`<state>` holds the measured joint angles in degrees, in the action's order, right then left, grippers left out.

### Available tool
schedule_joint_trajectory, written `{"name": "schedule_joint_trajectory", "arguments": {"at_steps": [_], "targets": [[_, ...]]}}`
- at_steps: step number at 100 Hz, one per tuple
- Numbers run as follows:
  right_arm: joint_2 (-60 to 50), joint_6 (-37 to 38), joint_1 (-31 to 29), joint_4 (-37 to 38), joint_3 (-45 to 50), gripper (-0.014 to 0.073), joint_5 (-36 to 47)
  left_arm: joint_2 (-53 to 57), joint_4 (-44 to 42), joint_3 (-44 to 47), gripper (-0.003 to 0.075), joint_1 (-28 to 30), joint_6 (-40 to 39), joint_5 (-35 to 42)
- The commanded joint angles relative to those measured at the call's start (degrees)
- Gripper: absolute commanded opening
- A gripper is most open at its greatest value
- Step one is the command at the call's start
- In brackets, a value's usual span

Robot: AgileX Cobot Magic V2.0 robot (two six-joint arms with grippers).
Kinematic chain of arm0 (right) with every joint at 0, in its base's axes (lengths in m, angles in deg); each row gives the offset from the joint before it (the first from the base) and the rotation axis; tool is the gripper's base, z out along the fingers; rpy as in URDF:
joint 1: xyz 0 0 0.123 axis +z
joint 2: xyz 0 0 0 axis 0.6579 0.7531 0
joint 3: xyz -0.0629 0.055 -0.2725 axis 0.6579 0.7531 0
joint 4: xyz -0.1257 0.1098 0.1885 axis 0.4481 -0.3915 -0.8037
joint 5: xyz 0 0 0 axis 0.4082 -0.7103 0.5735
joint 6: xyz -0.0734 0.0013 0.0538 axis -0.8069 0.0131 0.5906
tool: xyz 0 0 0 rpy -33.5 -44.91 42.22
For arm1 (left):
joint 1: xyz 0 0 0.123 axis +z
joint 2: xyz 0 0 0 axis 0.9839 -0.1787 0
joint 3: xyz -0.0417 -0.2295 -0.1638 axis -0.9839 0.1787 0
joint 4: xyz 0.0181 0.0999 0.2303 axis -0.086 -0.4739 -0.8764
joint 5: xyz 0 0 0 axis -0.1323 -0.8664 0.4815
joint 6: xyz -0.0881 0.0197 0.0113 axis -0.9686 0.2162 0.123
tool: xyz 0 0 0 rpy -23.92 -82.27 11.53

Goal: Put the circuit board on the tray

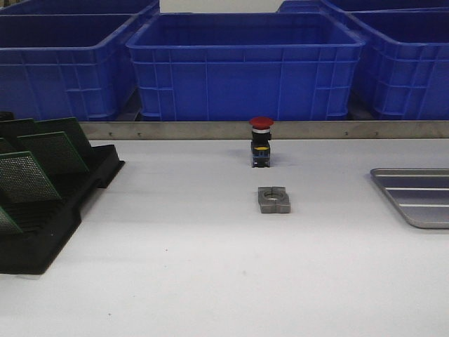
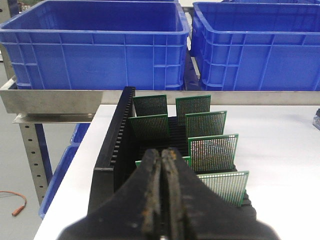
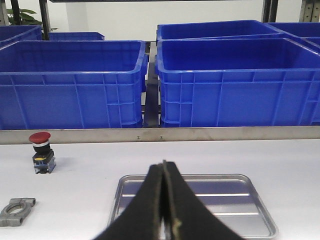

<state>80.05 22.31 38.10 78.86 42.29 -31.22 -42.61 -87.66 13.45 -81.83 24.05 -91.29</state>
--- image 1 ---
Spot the metal table edge rail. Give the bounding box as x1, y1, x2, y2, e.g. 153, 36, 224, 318
80, 121, 448, 140

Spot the blue plastic crate right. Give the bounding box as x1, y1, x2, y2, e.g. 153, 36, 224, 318
347, 10, 449, 121

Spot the green circuit board middle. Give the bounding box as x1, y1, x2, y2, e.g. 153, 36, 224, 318
18, 131, 89, 175

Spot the grey metal clamp block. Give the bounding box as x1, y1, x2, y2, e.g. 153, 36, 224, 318
257, 186, 291, 213

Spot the blue crate back right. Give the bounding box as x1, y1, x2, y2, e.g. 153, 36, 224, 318
277, 0, 448, 13

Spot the blue plastic crate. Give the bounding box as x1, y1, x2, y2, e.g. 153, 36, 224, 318
1, 14, 139, 121
347, 10, 449, 121
127, 13, 364, 121

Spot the silver metal tray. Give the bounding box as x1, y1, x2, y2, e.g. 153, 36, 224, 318
370, 168, 448, 230

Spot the blue crate back left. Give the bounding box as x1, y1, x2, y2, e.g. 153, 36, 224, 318
1, 0, 159, 15

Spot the red emergency stop button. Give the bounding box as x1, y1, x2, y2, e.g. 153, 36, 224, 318
249, 117, 274, 168

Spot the blue plastic crate left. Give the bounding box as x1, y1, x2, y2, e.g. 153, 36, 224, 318
1, 14, 139, 121

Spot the green perforated circuit board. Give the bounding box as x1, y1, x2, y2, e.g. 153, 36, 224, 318
1, 151, 61, 203

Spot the green circuit board rear right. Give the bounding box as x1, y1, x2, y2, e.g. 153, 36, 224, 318
36, 117, 93, 157

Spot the blue plastic crate centre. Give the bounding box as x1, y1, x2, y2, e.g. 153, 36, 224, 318
127, 13, 364, 121

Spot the green circuit board front edge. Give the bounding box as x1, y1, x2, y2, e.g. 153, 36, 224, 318
0, 207, 23, 234

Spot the black slotted board rack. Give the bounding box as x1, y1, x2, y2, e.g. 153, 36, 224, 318
1, 145, 124, 275

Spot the green circuit board rear left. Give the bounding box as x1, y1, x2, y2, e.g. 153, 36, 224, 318
1, 119, 39, 154

